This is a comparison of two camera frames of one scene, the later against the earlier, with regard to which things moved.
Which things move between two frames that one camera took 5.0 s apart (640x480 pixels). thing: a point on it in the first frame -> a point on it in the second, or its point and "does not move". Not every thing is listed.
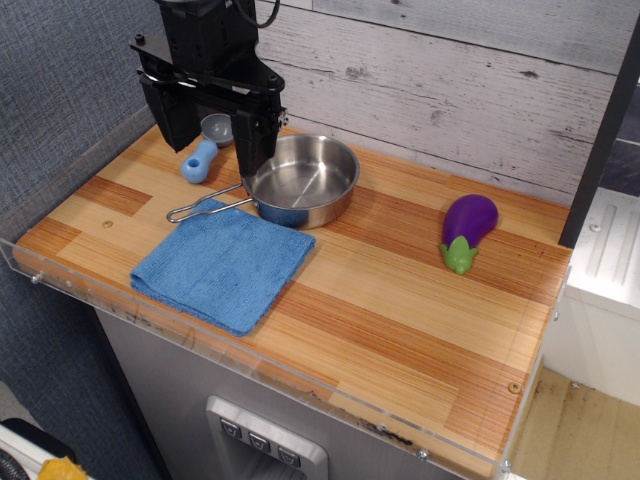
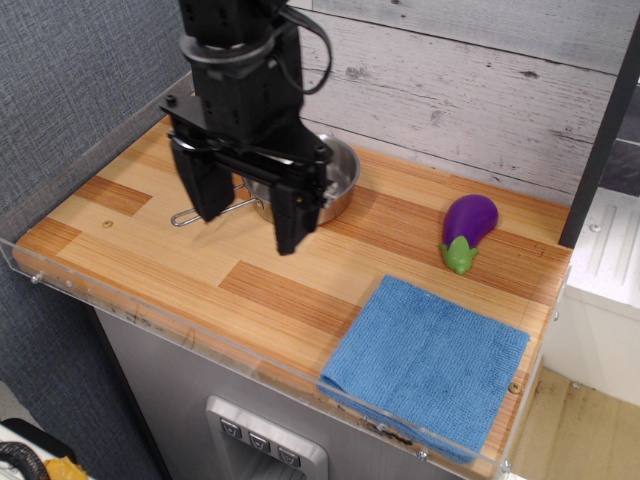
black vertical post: (604, 140) does not move
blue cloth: (220, 266) -> (427, 365)
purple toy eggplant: (468, 220) does not move
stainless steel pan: (310, 186) does not move
